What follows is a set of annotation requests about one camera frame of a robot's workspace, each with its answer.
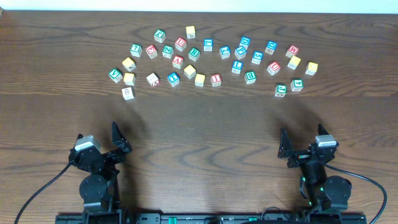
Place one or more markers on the green Z block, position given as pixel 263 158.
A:
pixel 167 51

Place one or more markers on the red I block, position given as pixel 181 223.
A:
pixel 216 80

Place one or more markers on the red A block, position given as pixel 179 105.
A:
pixel 177 62

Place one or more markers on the blue P block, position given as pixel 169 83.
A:
pixel 240 52

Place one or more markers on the blue d block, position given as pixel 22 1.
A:
pixel 270 47
pixel 244 42

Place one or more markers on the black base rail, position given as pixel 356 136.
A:
pixel 155 218

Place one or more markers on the green 4 block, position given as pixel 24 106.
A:
pixel 296 85

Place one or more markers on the yellow G block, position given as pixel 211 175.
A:
pixel 311 68

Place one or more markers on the green j block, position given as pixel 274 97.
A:
pixel 280 90
pixel 159 35

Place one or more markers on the yellow C block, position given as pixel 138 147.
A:
pixel 129 79

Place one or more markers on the red-sided wooden block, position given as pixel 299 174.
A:
pixel 153 79

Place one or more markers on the green J block top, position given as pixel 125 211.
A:
pixel 159 35

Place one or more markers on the blue T block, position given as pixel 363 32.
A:
pixel 173 79

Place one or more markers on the red U block right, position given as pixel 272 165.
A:
pixel 273 68

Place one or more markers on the yellow K block right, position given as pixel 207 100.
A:
pixel 294 62

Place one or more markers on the red M block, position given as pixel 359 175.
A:
pixel 292 51

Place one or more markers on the yellow O block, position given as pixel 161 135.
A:
pixel 200 80

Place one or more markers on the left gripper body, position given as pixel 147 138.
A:
pixel 104 155

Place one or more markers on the green R block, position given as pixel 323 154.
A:
pixel 194 54

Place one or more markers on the blue D block right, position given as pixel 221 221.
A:
pixel 270 47

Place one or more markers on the blue L block lower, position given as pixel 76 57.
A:
pixel 237 67

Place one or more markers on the green 7 block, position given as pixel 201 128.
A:
pixel 136 50

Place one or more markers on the plain wooden picture block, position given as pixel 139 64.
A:
pixel 128 93

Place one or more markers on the blue 2 block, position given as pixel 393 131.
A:
pixel 225 52

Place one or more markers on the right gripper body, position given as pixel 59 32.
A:
pixel 304 156

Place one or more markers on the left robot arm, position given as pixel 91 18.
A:
pixel 100 190

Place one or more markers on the green V block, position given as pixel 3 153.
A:
pixel 116 75

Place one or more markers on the green B block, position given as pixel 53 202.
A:
pixel 250 77

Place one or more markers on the blue D block upper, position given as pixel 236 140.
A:
pixel 244 42

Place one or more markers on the red U block left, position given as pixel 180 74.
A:
pixel 180 44

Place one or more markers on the red u block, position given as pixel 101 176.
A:
pixel 273 68
pixel 180 44

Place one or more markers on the green J block lower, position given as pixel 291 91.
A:
pixel 280 90

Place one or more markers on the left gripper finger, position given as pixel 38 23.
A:
pixel 81 137
pixel 117 137

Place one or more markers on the yellow block left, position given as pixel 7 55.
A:
pixel 129 64

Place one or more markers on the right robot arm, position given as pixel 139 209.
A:
pixel 327 195

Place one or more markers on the blue 5 block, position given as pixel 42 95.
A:
pixel 257 57

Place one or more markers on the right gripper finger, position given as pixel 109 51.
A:
pixel 322 130
pixel 285 144

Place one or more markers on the yellow S block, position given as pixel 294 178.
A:
pixel 190 71

